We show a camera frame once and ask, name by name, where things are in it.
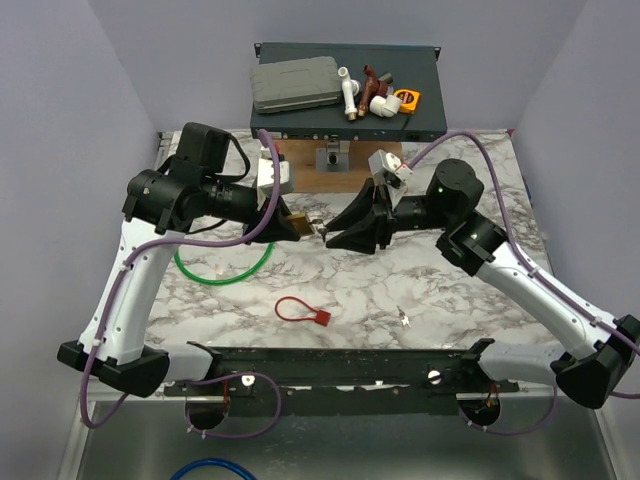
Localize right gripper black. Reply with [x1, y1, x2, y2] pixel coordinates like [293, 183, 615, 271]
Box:
[323, 179, 452, 256]

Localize brass padlock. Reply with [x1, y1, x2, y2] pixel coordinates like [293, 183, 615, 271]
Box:
[285, 212, 315, 237]

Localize small silver key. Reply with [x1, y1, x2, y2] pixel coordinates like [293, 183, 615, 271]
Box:
[397, 306, 411, 328]

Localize white pvc elbow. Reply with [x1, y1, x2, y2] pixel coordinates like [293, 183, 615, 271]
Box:
[369, 95, 402, 118]

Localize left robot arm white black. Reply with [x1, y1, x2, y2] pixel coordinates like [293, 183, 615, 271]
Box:
[57, 122, 301, 397]

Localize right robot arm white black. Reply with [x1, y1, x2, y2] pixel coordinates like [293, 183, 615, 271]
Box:
[325, 159, 639, 409]

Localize grey metal stand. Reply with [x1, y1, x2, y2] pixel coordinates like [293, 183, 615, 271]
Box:
[315, 140, 350, 173]

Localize wooden board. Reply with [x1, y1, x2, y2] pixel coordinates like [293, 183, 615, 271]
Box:
[276, 140, 403, 193]

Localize yellow tape measure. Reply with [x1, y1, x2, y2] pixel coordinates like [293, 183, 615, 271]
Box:
[394, 89, 421, 114]

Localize brown pipe valve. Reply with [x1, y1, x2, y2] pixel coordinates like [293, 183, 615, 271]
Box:
[357, 64, 389, 117]

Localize white pvc pipe fitting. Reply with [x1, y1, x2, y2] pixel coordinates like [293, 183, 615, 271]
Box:
[337, 67, 361, 121]

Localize grey plastic case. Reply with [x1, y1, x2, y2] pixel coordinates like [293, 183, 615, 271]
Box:
[250, 56, 342, 114]

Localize green cable loop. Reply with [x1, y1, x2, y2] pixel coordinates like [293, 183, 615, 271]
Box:
[173, 240, 276, 287]

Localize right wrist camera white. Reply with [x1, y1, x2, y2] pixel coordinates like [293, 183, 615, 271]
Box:
[368, 149, 413, 206]

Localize red cable seal lock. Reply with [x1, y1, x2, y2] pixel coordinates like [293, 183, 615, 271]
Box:
[274, 296, 332, 327]

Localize black mounting rail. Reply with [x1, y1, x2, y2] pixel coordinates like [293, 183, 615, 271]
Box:
[164, 347, 495, 417]

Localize dark network switch box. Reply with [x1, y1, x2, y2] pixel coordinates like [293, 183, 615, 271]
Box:
[249, 41, 448, 144]

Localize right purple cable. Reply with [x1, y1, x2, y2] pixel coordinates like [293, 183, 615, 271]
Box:
[399, 130, 640, 435]

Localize purple cable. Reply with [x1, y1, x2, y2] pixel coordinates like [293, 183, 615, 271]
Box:
[78, 128, 283, 441]
[399, 130, 640, 435]

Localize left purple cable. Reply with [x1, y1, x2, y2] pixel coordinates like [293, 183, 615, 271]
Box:
[78, 128, 283, 441]

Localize blue cable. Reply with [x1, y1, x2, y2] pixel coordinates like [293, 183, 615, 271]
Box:
[169, 457, 258, 480]

